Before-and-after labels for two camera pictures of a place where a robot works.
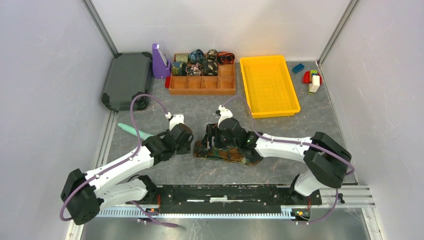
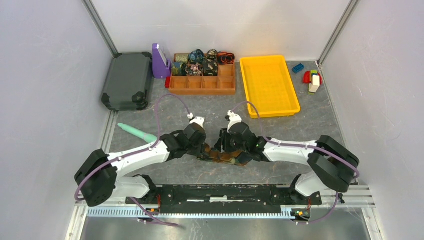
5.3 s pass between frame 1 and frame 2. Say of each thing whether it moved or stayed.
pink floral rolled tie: stayed
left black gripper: moved
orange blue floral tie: moved
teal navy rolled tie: stayed
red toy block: stayed
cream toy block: stayed
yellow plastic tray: stayed
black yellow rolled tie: stayed
